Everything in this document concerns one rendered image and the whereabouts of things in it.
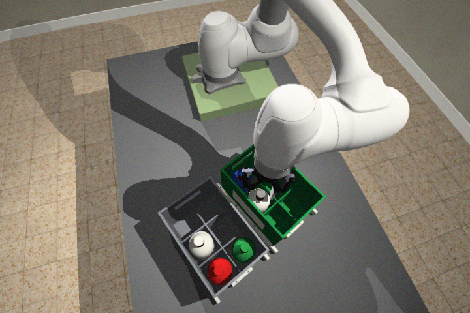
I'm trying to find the white bottle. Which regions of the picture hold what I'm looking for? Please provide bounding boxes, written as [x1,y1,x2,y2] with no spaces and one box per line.
[248,188,270,213]
[189,231,215,260]

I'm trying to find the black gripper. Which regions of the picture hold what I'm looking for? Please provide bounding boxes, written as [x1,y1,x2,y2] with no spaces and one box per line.
[242,166,295,200]

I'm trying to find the green crate with dividers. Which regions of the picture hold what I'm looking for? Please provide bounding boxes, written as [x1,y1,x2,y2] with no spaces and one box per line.
[221,150,326,246]

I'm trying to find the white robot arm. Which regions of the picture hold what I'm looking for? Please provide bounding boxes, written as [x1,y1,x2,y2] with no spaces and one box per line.
[192,0,409,179]

